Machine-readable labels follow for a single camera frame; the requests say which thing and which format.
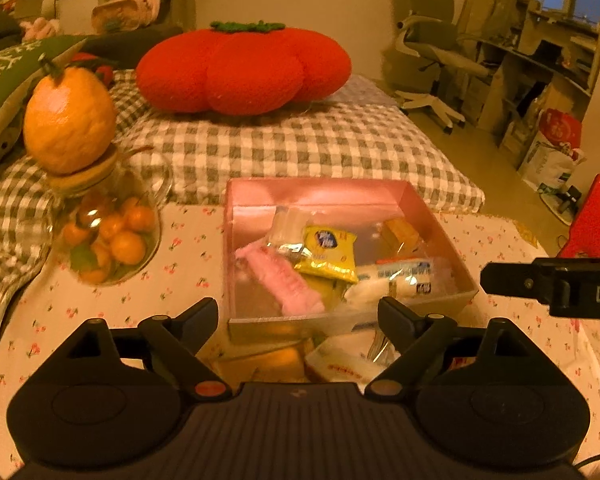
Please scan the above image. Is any large orange citrus fruit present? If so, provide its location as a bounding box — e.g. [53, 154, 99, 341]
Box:
[22, 57, 117, 176]

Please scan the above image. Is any wooden desk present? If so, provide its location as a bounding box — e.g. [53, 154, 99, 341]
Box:
[480, 0, 600, 161]

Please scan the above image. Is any orange yellow snack packet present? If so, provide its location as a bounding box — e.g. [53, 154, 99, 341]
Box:
[214, 344, 307, 384]

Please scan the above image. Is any white packet red label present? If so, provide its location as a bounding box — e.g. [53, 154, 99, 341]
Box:
[305, 332, 397, 384]

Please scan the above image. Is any bunch of small oranges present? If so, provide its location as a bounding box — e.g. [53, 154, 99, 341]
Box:
[62, 195, 157, 284]

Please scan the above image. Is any dark cushion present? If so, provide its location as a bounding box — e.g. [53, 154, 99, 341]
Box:
[82, 25, 182, 69]

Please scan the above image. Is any grey checkered pillow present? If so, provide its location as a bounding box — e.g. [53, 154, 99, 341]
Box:
[112, 70, 484, 212]

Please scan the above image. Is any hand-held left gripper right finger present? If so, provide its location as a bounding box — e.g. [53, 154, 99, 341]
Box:
[362, 296, 538, 401]

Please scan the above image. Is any green white patterned pillow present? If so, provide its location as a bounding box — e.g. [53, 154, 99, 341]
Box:
[0, 35, 88, 158]

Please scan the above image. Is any grey checkered blanket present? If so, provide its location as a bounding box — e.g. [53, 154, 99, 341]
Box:
[0, 152, 58, 346]

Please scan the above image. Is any small clear white packet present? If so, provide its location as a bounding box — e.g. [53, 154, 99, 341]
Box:
[266, 206, 312, 252]

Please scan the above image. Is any red tomato cushion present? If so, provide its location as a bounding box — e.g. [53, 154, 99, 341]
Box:
[136, 20, 352, 116]

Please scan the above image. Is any white office chair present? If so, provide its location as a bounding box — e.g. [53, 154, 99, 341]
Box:
[382, 0, 491, 136]

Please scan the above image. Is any pink snack packet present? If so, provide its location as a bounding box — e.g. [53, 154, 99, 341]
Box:
[235, 240, 327, 317]

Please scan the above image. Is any pink lined silver box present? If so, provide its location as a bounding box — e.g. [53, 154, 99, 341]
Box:
[222, 177, 481, 345]

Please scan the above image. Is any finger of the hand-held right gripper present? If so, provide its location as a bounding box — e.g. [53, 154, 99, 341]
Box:
[481, 258, 556, 306]

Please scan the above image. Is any glass jar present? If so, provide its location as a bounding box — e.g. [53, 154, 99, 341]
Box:
[47, 147, 173, 288]

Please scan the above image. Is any dark green pillow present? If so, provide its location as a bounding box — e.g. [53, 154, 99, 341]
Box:
[0, 5, 27, 61]

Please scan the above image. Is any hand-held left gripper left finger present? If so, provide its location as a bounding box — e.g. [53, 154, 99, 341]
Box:
[62, 297, 233, 403]

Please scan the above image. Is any red plastic stool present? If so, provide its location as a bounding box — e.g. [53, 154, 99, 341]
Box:
[562, 174, 600, 261]

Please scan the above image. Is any small pink plush toy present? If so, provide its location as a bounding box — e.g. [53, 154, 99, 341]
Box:
[20, 16, 61, 42]

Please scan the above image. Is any small red persimmon plush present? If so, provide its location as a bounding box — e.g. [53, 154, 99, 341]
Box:
[70, 52, 116, 86]

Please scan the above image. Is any white red shopping bag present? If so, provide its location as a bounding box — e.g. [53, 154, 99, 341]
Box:
[517, 107, 588, 196]

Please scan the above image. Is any brown cake packet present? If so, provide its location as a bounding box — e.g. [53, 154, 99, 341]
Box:
[381, 217, 424, 257]

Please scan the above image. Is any white roll cake packet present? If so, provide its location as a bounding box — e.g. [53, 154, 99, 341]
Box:
[344, 257, 437, 307]

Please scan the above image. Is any grey plush toy with eyes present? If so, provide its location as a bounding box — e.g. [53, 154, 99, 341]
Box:
[0, 110, 24, 168]

